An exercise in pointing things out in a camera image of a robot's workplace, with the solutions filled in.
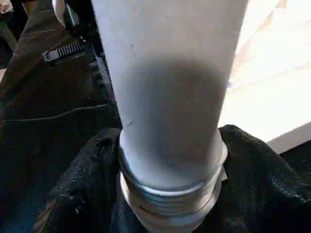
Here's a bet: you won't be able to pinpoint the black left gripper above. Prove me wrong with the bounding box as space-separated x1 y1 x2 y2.
63 0 106 60

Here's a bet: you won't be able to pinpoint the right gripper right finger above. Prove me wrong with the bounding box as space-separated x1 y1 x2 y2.
207 124 311 233

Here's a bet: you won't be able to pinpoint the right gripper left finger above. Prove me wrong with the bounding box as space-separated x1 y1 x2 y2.
30 127 123 233

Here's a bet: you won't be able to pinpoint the white plastic table top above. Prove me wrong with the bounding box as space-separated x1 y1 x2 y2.
218 0 311 155

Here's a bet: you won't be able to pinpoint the white plastic table leg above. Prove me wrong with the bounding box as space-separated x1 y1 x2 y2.
90 0 249 233

